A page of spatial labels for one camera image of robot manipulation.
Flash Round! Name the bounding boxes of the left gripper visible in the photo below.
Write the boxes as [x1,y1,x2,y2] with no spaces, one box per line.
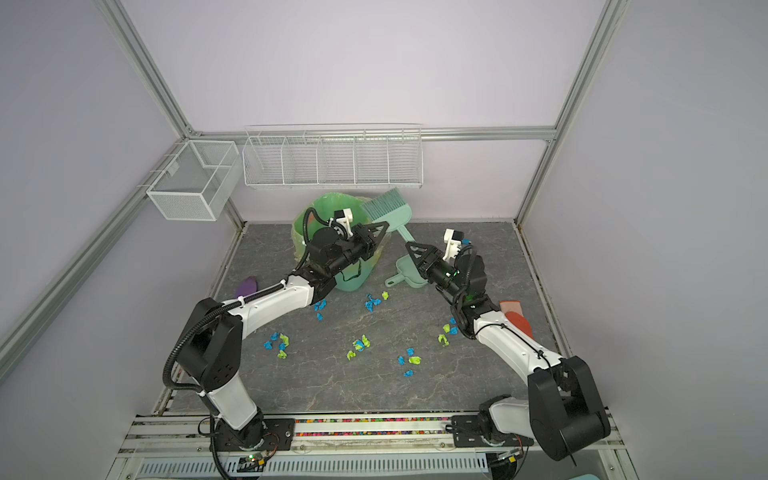
[328,222,390,277]

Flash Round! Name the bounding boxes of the green dustpan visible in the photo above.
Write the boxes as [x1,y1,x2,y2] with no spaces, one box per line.
[385,255,428,289]

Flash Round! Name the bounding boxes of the green hand brush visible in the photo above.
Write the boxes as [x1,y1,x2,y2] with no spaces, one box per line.
[361,188,414,242]

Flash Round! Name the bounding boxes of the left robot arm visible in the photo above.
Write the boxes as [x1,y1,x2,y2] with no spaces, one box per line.
[162,208,389,446]

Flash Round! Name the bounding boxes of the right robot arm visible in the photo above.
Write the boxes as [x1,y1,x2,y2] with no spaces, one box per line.
[406,242,611,461]

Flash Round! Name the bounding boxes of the paper scraps cluster near bin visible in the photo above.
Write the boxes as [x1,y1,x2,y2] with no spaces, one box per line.
[364,291,389,313]

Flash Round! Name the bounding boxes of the blue scraps beside bin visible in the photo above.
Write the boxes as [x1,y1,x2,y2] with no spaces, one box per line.
[313,299,327,321]

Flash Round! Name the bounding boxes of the paper scraps cluster right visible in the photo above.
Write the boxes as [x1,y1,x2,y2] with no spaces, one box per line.
[438,317,459,347]

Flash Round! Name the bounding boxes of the paper scraps cluster front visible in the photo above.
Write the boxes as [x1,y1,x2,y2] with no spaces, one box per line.
[397,348,422,378]

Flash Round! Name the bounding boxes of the paper scraps cluster centre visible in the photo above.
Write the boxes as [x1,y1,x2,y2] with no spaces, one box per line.
[346,335,371,361]

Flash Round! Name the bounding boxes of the paper scraps cluster far left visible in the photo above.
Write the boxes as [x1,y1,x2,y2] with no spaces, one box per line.
[263,332,290,359]

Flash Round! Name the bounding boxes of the green trash bin with bag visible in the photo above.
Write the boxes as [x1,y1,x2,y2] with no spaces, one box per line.
[293,192,389,300]

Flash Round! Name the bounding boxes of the red rubber glove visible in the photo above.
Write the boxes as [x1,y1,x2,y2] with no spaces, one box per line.
[499,300,534,339]

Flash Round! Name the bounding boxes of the purple pink spatula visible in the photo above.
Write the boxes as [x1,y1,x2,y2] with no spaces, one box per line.
[234,276,259,297]

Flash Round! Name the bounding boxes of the small white mesh basket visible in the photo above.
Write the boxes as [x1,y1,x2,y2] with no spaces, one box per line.
[148,140,242,222]

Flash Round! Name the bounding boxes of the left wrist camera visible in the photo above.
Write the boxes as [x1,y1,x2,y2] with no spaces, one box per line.
[331,208,354,238]

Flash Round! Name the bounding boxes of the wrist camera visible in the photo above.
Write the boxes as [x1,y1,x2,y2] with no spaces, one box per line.
[331,208,354,238]
[443,228,466,262]

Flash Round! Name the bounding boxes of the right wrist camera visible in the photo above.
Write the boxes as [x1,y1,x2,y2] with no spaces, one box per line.
[443,228,466,262]

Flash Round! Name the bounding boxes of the long white wire basket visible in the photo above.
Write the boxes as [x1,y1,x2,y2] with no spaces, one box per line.
[241,123,424,189]

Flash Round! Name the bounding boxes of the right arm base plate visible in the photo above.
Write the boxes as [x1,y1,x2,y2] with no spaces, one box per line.
[445,414,534,448]

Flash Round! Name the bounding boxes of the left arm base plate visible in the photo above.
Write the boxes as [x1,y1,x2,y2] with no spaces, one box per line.
[213,417,296,452]

